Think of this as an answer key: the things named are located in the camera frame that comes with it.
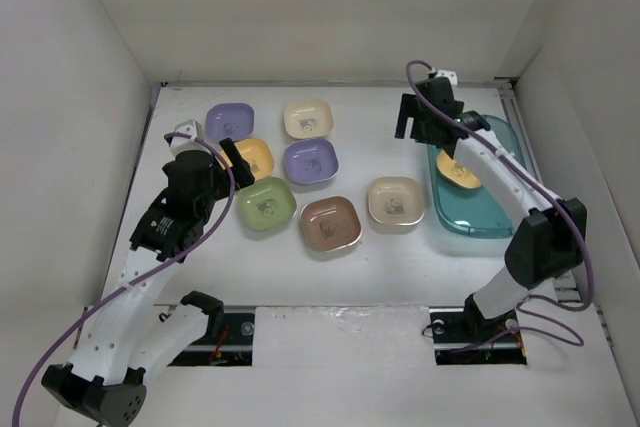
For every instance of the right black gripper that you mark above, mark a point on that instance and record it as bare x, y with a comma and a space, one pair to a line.
410, 109

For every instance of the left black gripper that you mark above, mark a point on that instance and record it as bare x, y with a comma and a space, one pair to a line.
241, 169

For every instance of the purple plate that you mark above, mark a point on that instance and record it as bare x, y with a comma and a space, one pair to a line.
310, 161
229, 120

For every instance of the yellow plate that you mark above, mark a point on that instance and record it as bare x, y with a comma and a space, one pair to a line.
256, 153
455, 172

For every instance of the cream plate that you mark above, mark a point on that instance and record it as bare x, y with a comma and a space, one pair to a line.
396, 201
308, 119

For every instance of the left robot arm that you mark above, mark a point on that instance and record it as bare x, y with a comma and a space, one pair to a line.
106, 378

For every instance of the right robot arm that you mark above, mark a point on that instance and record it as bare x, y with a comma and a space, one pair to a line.
550, 232

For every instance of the teal plastic bin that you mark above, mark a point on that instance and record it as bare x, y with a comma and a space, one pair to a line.
473, 213

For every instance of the yellow plate on table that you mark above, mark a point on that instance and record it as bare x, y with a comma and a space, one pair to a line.
256, 153

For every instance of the green plate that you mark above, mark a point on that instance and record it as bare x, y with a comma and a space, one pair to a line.
266, 204

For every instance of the cream plate back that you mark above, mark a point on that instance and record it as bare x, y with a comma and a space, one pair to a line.
308, 119

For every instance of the brown plate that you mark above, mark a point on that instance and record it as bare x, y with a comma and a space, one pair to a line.
330, 224

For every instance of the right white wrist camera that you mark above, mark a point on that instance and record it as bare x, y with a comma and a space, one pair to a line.
450, 75

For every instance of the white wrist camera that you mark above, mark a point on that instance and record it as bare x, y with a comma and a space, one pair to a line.
186, 131
450, 75

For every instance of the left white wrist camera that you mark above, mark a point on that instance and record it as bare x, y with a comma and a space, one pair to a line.
186, 131

